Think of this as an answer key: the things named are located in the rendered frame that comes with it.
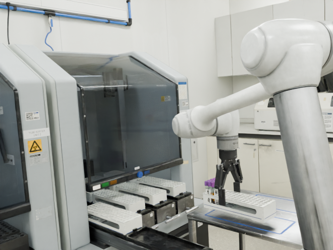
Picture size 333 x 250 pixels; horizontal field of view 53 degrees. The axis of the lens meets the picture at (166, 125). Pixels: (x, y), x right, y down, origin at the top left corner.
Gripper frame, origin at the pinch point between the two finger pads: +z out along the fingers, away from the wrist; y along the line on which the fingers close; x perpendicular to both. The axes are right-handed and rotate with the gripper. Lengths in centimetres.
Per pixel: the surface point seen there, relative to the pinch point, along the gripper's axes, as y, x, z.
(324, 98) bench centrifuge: 199, 38, -30
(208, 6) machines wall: 203, 169, -141
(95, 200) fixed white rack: -27, 64, 7
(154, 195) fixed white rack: -9.1, 38.1, 4.5
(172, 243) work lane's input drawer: -31.0, 4.2, 10.4
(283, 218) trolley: 11.1, -18.1, 8.7
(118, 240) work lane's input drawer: -41.6, 23.8, 11.2
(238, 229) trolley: -8.1, -9.5, 9.1
